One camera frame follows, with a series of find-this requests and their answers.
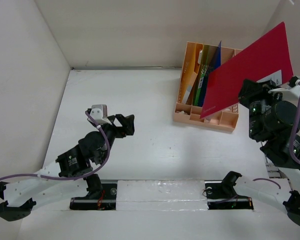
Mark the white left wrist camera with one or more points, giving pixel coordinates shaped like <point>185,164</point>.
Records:
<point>98,114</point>

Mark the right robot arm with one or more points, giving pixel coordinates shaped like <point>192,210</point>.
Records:
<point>274,118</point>

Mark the white grey eraser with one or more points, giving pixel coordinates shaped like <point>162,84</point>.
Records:
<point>182,112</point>

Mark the black metal mounting rail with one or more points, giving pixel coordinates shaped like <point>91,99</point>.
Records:
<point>105,200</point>

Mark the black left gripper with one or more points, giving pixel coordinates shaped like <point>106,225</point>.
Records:
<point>127,122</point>

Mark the peach plastic desk organizer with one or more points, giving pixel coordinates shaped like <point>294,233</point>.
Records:
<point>187,109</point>

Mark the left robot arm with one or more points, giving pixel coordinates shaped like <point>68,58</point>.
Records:
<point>72,175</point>

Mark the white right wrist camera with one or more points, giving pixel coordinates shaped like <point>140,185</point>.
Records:
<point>288,93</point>

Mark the green clip file folder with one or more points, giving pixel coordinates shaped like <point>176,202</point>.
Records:
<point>202,80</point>

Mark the blue folder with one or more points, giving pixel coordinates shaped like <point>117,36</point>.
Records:
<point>214,64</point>

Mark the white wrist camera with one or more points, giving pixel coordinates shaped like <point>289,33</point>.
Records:
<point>98,114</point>
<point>288,93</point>

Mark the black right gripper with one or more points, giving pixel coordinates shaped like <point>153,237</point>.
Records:
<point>250,89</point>

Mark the orange folder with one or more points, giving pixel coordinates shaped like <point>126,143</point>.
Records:
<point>190,69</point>

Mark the red folder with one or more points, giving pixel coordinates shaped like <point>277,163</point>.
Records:
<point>267,55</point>

